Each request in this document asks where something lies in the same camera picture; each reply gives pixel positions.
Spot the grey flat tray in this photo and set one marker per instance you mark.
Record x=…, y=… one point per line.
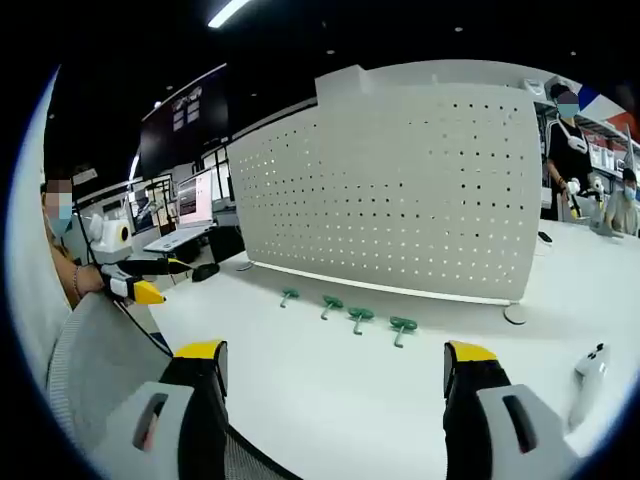
x=607, y=230

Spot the white handheld controller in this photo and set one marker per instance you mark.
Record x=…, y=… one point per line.
x=590, y=375

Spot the computer monitor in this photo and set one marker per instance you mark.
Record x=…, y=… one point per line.
x=147, y=207

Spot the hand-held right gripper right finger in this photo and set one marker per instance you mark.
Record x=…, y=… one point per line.
x=500, y=430

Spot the black phone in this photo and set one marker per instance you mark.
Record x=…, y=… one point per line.
x=545, y=237

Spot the large black wall screen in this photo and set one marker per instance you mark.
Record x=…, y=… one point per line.
x=185, y=120

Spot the grey mesh office chair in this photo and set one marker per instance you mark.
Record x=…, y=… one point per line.
x=100, y=350

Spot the white perforated mounting plate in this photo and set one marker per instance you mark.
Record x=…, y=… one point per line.
x=380, y=200

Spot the operator in grey shirt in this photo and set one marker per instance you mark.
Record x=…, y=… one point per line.
x=30, y=225

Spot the white open laptop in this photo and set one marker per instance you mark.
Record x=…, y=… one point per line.
x=192, y=210

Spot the green hook assembly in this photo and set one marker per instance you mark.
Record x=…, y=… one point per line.
x=361, y=315
x=331, y=302
x=403, y=325
x=289, y=295

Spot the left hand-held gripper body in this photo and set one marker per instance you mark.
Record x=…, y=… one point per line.
x=107, y=245

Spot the black computer mouse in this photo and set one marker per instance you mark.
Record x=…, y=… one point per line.
x=206, y=272

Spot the black box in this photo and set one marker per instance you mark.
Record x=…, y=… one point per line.
x=226, y=246

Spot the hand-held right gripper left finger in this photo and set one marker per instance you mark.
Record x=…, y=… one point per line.
x=165, y=430

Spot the ceiling light strip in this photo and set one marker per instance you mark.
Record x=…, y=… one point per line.
x=227, y=12

